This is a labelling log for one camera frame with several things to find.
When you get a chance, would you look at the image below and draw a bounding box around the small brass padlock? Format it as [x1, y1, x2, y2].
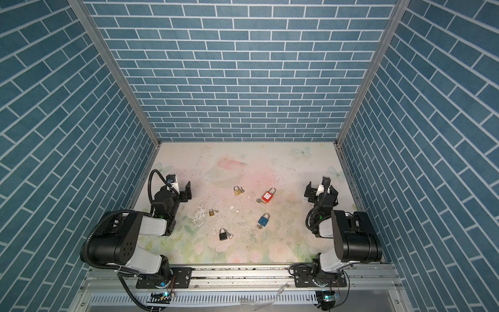
[209, 209, 219, 217]

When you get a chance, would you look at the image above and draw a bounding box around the red padlock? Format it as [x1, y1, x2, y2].
[261, 187, 276, 204]

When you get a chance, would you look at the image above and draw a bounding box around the large brass padlock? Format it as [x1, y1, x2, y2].
[233, 185, 244, 196]

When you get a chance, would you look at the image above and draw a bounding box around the black padlock with key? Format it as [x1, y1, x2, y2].
[219, 228, 233, 241]

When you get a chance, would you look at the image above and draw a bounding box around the blue padlock with key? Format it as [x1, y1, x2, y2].
[257, 213, 270, 229]

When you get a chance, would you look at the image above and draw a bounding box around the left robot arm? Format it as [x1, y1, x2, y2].
[80, 183, 192, 280]

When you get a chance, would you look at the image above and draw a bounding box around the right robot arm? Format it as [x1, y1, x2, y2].
[304, 177, 383, 278]

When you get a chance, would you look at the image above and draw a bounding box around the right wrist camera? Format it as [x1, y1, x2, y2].
[316, 176, 331, 196]

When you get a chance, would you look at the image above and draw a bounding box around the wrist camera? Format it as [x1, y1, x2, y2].
[166, 174, 179, 193]
[316, 176, 331, 196]

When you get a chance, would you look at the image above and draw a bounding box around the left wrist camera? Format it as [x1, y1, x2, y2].
[166, 174, 179, 193]

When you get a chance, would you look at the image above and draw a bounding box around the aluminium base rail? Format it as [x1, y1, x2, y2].
[68, 264, 414, 312]

